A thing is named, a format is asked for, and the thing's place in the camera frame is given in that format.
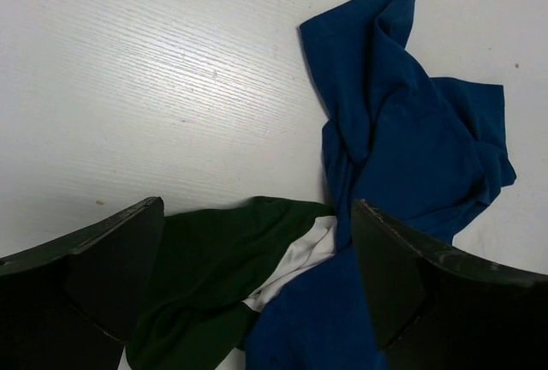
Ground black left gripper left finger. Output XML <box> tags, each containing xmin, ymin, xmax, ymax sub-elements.
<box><xmin>1</xmin><ymin>197</ymin><xmax>164</xmax><ymax>369</ymax></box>

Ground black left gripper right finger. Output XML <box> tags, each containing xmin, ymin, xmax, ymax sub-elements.
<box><xmin>351</xmin><ymin>200</ymin><xmax>547</xmax><ymax>369</ymax></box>

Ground white green raglan t-shirt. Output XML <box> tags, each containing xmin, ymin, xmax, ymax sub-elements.
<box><xmin>126</xmin><ymin>196</ymin><xmax>337</xmax><ymax>369</ymax></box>

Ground blue t-shirt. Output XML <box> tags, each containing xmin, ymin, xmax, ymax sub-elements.
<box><xmin>245</xmin><ymin>0</ymin><xmax>516</xmax><ymax>369</ymax></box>

